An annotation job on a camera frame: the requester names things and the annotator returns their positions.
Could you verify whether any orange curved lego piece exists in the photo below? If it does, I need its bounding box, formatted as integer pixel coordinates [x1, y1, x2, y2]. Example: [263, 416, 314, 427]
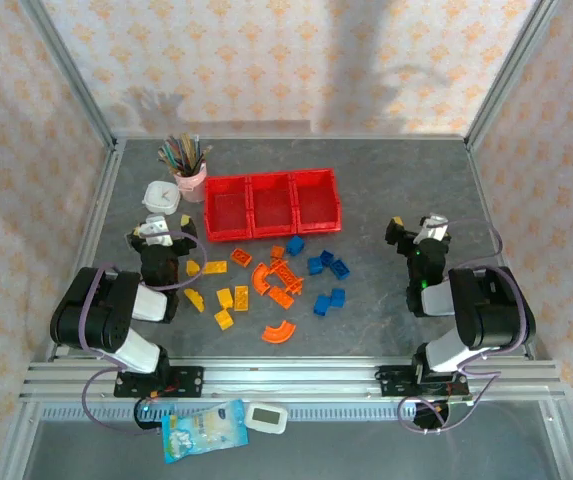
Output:
[250, 262, 275, 295]
[260, 321, 297, 346]

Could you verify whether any orange lego frame piece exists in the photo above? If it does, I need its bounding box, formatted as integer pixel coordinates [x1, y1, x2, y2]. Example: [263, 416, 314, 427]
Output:
[267, 258, 306, 294]

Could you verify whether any orange long lego brick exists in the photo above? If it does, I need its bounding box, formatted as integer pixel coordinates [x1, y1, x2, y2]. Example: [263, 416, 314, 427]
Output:
[268, 286, 296, 309]

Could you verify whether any white round container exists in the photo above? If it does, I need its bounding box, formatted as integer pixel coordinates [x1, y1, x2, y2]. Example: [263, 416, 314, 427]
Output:
[140, 180, 182, 217]

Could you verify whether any pink cup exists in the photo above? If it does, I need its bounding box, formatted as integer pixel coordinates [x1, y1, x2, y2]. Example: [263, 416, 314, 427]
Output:
[173, 160, 208, 204]

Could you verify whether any bundle of colored sticks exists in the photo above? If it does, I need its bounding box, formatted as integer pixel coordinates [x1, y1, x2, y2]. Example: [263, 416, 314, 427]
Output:
[157, 132, 213, 177]

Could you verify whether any blue snack bag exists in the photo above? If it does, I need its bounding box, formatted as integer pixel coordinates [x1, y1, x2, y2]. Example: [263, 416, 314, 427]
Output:
[160, 398, 251, 465]

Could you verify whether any white digital timer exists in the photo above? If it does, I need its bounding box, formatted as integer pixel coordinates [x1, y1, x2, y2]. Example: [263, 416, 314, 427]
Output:
[243, 401, 288, 435]

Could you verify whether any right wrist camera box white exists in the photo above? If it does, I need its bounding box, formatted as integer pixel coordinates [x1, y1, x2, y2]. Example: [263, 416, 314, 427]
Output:
[415, 212, 450, 245]

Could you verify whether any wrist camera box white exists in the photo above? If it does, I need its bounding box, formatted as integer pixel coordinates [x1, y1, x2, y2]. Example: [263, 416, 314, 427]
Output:
[415, 212, 450, 245]
[138, 213, 175, 247]

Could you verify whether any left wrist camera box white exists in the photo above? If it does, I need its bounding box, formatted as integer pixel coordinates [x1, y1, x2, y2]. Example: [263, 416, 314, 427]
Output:
[138, 213, 175, 247]

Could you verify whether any aluminium table side rail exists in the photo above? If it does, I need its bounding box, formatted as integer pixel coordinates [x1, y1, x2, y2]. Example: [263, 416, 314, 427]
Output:
[465, 142, 537, 361]
[45, 139, 127, 361]

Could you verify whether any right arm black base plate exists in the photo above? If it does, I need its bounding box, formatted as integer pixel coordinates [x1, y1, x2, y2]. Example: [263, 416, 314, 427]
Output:
[376, 364, 470, 399]

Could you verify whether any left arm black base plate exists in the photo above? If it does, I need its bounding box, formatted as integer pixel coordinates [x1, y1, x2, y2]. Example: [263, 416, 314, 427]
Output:
[113, 366, 205, 399]

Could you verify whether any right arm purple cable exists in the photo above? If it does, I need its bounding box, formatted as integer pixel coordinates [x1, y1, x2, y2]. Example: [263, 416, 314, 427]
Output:
[398, 219, 537, 435]

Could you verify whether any slotted cable duct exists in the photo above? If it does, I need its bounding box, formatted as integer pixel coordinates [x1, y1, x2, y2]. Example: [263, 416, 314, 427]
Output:
[35, 401, 547, 422]

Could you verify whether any aluminium mounting rail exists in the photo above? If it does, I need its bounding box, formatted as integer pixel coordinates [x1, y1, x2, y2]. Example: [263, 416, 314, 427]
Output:
[18, 357, 566, 403]

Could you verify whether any aluminium frame post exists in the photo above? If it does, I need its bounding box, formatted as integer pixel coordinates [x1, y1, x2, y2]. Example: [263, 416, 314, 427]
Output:
[463, 0, 565, 151]
[18, 0, 120, 151]

